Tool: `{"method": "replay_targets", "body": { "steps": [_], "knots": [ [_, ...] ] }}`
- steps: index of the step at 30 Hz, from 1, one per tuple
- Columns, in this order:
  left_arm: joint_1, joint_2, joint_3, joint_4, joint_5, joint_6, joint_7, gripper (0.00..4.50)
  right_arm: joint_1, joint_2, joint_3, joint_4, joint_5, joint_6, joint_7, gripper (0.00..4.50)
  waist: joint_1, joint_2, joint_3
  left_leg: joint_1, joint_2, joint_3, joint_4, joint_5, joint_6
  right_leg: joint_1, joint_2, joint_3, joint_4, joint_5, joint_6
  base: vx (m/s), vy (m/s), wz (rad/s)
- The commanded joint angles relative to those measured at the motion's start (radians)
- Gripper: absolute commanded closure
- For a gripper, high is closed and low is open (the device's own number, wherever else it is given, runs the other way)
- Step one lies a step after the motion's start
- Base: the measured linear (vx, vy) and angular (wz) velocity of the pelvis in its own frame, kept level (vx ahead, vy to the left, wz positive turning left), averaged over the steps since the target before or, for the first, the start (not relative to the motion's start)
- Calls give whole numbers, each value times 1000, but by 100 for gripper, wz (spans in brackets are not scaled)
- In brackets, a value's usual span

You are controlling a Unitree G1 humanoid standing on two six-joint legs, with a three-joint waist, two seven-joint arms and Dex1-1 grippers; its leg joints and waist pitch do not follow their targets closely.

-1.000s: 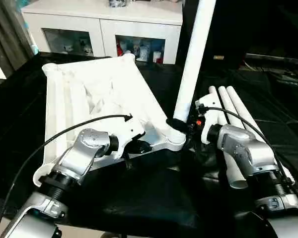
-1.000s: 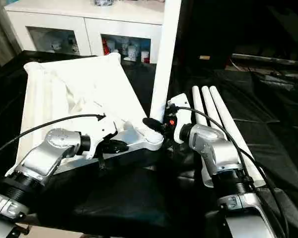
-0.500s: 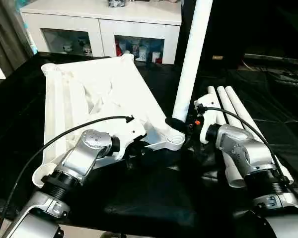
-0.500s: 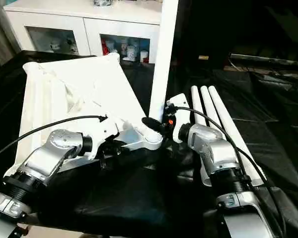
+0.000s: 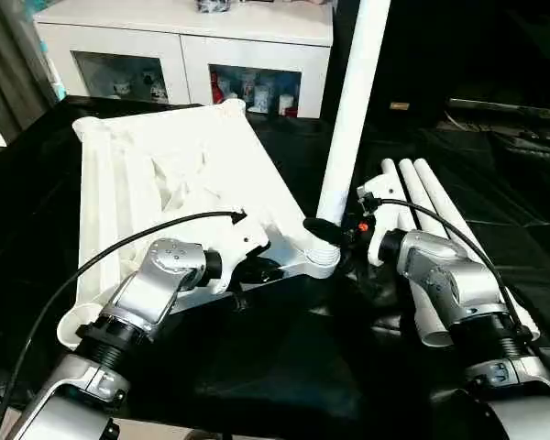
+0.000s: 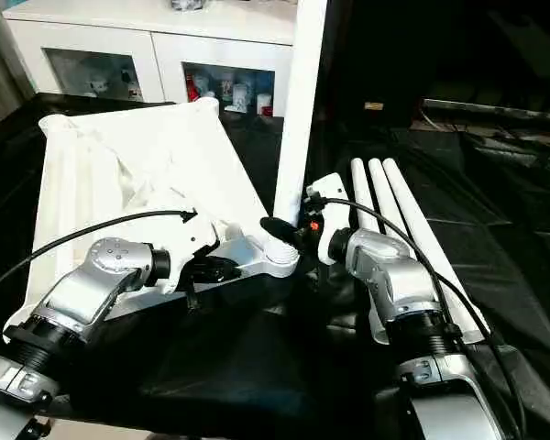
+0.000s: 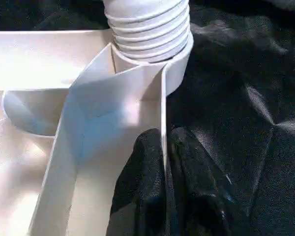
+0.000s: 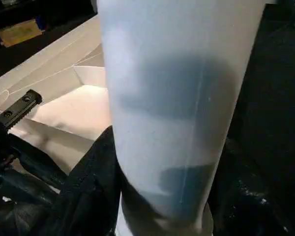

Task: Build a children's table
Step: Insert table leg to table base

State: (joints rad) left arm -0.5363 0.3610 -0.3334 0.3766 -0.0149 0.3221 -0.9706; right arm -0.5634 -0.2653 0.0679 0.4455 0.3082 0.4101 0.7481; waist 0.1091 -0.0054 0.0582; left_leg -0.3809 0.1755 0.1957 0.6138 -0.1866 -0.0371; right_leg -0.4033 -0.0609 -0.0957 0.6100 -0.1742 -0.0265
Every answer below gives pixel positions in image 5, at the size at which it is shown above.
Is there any white plastic table top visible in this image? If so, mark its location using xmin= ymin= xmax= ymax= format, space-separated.
xmin=54 ymin=98 xmax=344 ymax=351

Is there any white plastic table leg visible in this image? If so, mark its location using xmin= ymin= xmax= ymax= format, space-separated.
xmin=314 ymin=0 xmax=393 ymax=255
xmin=379 ymin=159 xmax=457 ymax=349
xmin=413 ymin=158 xmax=542 ymax=344
xmin=398 ymin=159 xmax=459 ymax=241

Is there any black mat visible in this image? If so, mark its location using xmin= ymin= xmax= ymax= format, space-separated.
xmin=0 ymin=96 xmax=550 ymax=440

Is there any black furniture with gold label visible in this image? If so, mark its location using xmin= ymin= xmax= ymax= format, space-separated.
xmin=332 ymin=0 xmax=550 ymax=129

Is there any white cabinet with glass doors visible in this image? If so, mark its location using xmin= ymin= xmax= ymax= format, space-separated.
xmin=32 ymin=0 xmax=335 ymax=119

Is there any grey curtain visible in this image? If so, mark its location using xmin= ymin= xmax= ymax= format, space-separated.
xmin=0 ymin=0 xmax=67 ymax=140

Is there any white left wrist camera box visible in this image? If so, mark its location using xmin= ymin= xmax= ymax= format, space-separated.
xmin=204 ymin=218 xmax=270 ymax=296

